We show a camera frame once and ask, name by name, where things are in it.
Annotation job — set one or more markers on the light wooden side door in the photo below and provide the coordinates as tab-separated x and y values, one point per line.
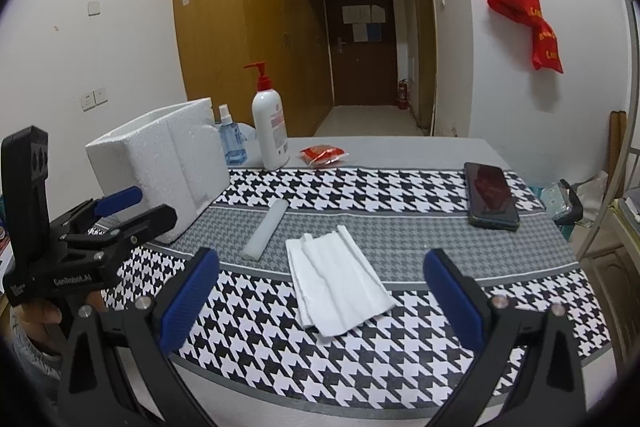
425	57

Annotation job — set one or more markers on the white plastic bag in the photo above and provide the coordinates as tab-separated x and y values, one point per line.
595	187

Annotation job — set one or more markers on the red snack packet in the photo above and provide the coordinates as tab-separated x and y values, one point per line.
322	155

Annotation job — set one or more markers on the black bag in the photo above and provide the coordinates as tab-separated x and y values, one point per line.
570	207

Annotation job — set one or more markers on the white foam box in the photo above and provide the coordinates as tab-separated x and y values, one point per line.
150	147

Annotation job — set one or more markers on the blue spray bottle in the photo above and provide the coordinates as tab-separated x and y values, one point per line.
232	147

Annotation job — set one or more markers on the houndstooth tablecloth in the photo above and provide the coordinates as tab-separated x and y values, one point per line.
400	187

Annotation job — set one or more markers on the white foam stick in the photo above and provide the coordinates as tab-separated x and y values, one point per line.
265	229

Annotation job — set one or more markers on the red fire extinguisher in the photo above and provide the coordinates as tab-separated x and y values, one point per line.
403	96

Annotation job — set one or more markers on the white wall socket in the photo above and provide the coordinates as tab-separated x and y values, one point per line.
87	102

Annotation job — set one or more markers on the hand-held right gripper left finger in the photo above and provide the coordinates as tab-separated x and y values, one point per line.
192	292

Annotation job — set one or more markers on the white tissue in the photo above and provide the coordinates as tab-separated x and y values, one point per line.
330	287

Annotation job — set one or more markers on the black smartphone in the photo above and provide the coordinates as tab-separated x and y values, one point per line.
492	197

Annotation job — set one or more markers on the white wall switch plate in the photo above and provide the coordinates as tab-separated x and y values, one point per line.
100	96

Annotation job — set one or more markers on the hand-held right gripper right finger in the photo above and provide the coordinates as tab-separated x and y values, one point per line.
452	297

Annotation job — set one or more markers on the wooden board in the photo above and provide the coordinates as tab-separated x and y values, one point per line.
617	152

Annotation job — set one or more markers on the red hanging bag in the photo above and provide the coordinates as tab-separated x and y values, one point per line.
520	12

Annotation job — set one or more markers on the person's left hand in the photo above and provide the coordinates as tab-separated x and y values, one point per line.
42	314

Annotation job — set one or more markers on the white wall junction box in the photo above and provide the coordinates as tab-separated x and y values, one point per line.
93	8

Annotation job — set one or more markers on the white pump bottle red top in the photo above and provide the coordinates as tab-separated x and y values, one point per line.
270	127

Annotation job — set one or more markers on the dark brown entrance door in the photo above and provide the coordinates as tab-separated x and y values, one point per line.
360	72

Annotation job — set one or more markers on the person's left forearm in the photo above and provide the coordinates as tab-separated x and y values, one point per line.
30	357

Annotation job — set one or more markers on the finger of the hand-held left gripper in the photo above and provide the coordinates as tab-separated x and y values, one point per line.
150	219
117	199

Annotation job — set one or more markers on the white metal bed frame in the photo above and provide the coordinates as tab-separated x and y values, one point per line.
597	227

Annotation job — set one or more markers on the blue paper notice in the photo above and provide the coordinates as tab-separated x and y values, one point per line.
374	32

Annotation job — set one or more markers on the white paper notice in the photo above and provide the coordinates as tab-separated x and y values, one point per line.
360	33
377	14
356	14

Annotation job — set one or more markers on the wooden wardrobe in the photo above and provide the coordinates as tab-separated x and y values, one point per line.
225	47

